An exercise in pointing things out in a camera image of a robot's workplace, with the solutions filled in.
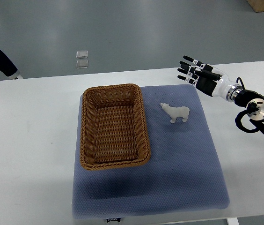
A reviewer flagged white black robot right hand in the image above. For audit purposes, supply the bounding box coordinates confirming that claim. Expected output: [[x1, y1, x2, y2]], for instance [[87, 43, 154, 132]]
[[177, 55, 244, 102]]

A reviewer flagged white toy bear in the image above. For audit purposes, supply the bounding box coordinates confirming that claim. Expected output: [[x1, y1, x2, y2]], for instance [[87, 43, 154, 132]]
[[160, 103, 190, 124]]

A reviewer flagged brown wicker basket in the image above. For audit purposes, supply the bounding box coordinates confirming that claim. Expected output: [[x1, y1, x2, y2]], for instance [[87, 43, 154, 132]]
[[80, 83, 151, 170]]

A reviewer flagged blue quilted mat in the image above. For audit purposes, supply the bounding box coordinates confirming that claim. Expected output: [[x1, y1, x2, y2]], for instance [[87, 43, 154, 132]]
[[72, 84, 230, 219]]

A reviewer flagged lower floor socket plate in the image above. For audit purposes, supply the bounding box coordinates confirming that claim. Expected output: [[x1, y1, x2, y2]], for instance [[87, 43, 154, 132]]
[[76, 59, 88, 69]]

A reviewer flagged floor socket plate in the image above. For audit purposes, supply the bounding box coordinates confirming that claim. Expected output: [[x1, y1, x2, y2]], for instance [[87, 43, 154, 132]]
[[76, 50, 88, 59], [76, 59, 88, 69]]

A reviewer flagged upper floor socket plate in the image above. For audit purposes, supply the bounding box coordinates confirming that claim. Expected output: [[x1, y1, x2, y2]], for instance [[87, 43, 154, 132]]
[[76, 50, 88, 59]]

